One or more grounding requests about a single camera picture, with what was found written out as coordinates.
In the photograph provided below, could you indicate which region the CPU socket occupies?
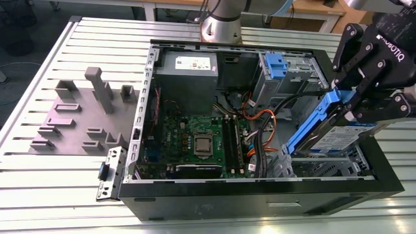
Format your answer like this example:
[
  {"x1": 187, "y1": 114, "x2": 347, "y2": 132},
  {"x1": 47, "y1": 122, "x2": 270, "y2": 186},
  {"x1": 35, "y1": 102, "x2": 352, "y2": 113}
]
[{"x1": 191, "y1": 131, "x2": 218, "y2": 160}]

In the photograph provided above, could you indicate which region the hard disk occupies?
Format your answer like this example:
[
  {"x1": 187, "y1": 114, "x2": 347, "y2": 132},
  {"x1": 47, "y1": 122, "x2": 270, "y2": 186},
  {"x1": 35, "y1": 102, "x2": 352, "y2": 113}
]
[{"x1": 286, "y1": 88, "x2": 380, "y2": 157}]

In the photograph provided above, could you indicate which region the black graphics card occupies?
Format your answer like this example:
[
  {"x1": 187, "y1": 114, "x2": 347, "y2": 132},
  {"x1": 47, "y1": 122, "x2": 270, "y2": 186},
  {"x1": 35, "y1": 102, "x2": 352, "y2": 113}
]
[{"x1": 175, "y1": 164, "x2": 224, "y2": 178}]

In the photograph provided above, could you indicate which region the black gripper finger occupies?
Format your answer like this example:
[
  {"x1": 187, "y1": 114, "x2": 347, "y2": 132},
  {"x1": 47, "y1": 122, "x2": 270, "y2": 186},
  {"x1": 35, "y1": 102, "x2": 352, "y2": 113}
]
[
  {"x1": 344, "y1": 80, "x2": 415, "y2": 124},
  {"x1": 331, "y1": 22, "x2": 379, "y2": 91}
]

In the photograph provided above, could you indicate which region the orange red wire bundle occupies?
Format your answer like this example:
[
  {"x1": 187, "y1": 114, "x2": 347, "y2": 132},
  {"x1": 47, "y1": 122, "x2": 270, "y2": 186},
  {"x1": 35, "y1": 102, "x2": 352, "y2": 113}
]
[{"x1": 243, "y1": 109, "x2": 280, "y2": 161}]

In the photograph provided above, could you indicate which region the brown wooden cabinet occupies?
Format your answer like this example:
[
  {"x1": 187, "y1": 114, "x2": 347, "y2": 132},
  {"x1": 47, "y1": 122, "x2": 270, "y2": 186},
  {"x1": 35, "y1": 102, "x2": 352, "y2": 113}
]
[{"x1": 334, "y1": 9, "x2": 375, "y2": 37}]

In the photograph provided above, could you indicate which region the silver drive cage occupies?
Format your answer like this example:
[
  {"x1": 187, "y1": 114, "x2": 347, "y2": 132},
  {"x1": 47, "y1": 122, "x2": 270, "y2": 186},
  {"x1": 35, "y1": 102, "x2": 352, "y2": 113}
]
[{"x1": 254, "y1": 52, "x2": 328, "y2": 105}]

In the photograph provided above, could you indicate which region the silver disk bay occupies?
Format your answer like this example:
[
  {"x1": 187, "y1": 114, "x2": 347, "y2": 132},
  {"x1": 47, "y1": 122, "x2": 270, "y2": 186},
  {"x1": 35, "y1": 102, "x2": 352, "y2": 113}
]
[{"x1": 282, "y1": 143, "x2": 371, "y2": 178}]

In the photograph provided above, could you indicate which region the wooden desk white frame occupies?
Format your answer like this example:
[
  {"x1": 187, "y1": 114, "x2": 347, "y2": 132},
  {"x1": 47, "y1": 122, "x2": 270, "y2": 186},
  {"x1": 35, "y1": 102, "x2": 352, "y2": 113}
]
[{"x1": 48, "y1": 0, "x2": 348, "y2": 34}]

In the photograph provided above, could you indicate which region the silver expansion slot bracket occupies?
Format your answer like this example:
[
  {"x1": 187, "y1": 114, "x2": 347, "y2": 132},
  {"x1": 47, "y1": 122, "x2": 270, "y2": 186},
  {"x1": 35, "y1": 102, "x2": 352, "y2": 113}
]
[{"x1": 96, "y1": 146, "x2": 128, "y2": 202}]

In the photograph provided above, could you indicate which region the grey parts rack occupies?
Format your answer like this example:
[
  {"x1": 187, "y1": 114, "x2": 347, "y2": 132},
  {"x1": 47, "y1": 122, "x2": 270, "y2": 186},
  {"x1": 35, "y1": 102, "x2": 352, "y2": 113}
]
[{"x1": 28, "y1": 67, "x2": 144, "y2": 156}]

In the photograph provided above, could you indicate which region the black open PC case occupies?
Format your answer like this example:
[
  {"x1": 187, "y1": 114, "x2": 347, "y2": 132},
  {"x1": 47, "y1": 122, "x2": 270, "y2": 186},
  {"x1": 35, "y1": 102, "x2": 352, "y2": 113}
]
[{"x1": 116, "y1": 38, "x2": 406, "y2": 221}]

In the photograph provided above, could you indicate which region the silver CPU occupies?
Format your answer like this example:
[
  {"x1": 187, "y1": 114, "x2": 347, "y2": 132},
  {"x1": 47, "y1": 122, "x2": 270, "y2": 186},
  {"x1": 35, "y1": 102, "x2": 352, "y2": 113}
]
[{"x1": 195, "y1": 138, "x2": 211, "y2": 155}]

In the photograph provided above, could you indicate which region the silver power supply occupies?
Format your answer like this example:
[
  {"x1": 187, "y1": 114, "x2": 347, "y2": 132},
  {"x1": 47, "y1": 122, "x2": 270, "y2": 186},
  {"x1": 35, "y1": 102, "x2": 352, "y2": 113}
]
[{"x1": 152, "y1": 51, "x2": 219, "y2": 117}]

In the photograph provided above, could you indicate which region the thick black cable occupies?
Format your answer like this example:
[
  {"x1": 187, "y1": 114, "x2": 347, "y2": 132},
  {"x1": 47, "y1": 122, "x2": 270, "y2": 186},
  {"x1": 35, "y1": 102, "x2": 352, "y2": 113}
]
[{"x1": 254, "y1": 90, "x2": 330, "y2": 178}]

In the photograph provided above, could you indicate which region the black RAM stick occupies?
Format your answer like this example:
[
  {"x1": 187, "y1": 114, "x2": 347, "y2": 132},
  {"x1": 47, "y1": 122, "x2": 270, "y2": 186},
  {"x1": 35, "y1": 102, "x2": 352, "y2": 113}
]
[
  {"x1": 234, "y1": 117, "x2": 246, "y2": 174},
  {"x1": 226, "y1": 117, "x2": 235, "y2": 174}
]

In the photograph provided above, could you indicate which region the green motherboard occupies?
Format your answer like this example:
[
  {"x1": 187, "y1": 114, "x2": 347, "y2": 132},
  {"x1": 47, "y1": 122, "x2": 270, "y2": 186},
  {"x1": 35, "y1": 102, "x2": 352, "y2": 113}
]
[{"x1": 135, "y1": 114, "x2": 258, "y2": 180}]

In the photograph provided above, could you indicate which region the red black fan wire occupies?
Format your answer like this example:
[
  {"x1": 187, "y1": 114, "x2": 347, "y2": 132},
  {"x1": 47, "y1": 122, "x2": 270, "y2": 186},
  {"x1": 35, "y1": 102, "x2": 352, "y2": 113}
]
[{"x1": 152, "y1": 87, "x2": 163, "y2": 137}]

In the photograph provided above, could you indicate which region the blue plastic drive latch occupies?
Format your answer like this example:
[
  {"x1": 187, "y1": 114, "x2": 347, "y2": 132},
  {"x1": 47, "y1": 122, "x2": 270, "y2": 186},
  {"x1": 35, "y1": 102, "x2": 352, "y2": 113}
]
[{"x1": 264, "y1": 53, "x2": 290, "y2": 80}]

